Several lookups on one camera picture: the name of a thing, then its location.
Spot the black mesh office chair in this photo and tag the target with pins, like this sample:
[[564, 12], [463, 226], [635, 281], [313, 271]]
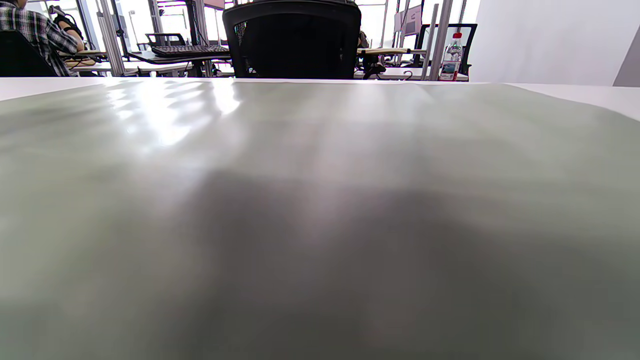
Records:
[[295, 45]]

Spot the grey metal frame leg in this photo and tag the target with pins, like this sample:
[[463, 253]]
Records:
[[111, 40]]

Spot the clear plastic water bottle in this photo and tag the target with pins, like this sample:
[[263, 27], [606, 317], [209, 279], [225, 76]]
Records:
[[451, 57]]

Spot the green desk mat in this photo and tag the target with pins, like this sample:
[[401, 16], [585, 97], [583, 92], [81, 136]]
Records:
[[320, 225]]

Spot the silver aluminium frame post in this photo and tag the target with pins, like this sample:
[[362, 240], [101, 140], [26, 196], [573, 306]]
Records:
[[440, 40]]

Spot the black computer desk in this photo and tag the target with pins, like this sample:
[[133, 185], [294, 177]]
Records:
[[165, 59]]

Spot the black keyboard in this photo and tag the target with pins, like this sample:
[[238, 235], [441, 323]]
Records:
[[190, 50]]

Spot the beige padded bar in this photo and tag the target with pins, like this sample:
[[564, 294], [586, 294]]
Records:
[[385, 50]]

